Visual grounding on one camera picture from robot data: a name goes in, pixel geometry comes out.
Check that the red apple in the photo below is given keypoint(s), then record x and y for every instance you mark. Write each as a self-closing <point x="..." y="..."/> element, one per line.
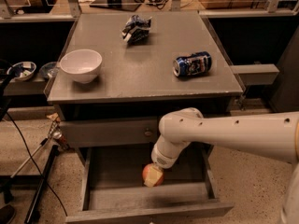
<point x="146" y="173"/>

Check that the grey side shelf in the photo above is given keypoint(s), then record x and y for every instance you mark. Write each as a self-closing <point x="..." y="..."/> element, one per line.
<point x="256" y="74"/>

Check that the blue soda can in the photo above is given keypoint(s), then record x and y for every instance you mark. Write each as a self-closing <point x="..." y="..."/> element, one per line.
<point x="195" y="64"/>

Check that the crumpled blue chip bag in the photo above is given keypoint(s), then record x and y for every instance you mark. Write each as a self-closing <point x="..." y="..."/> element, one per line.
<point x="136" y="29"/>

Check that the black monitor stand base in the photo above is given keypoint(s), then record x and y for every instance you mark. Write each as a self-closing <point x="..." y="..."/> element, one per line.
<point x="124" y="5"/>

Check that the small bowl with items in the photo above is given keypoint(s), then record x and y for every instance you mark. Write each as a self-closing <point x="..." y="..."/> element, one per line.
<point x="22" y="71"/>

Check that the black floor stand leg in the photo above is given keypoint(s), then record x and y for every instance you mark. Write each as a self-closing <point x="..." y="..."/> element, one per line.
<point x="33" y="214"/>

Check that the closed top drawer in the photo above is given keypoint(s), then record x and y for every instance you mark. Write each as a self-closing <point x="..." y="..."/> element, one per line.
<point x="110" y="132"/>

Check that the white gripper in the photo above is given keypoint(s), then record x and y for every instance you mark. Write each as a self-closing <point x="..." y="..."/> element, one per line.
<point x="161" y="160"/>

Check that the white ceramic bowl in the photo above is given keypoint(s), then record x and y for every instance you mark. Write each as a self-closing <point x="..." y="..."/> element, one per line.
<point x="82" y="65"/>

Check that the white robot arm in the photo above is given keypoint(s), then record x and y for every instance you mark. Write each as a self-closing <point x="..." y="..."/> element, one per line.
<point x="274" y="136"/>

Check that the dark small bowl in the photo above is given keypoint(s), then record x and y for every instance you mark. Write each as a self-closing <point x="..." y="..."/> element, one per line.
<point x="49" y="70"/>

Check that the grey wooden drawer cabinet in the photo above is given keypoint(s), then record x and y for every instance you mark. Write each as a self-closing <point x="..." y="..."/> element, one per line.
<point x="138" y="81"/>

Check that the open middle drawer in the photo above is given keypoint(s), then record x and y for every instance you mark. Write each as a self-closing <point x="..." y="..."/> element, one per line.
<point x="113" y="191"/>

